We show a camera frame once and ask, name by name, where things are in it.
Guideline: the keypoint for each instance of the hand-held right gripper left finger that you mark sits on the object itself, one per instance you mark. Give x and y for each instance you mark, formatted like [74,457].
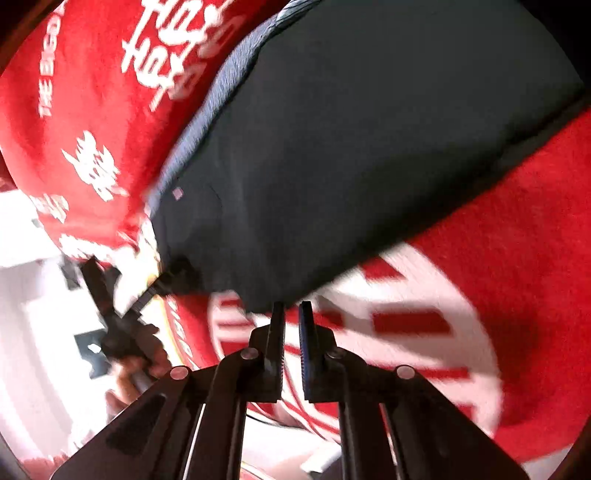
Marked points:
[278,334]

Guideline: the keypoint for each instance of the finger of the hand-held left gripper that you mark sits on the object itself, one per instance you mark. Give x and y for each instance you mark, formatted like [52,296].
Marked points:
[161,286]

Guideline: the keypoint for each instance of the black pants with patterned waistband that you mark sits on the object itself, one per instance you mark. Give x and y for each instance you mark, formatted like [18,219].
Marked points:
[346,161]

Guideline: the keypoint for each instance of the red printed sofa cover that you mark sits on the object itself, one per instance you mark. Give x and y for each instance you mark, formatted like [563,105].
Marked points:
[83,69]

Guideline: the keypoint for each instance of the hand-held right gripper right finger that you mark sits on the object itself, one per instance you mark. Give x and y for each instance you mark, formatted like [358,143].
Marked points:
[305,344]

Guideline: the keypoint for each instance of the person's left hand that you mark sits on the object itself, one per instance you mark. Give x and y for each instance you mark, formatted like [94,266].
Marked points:
[138,383]

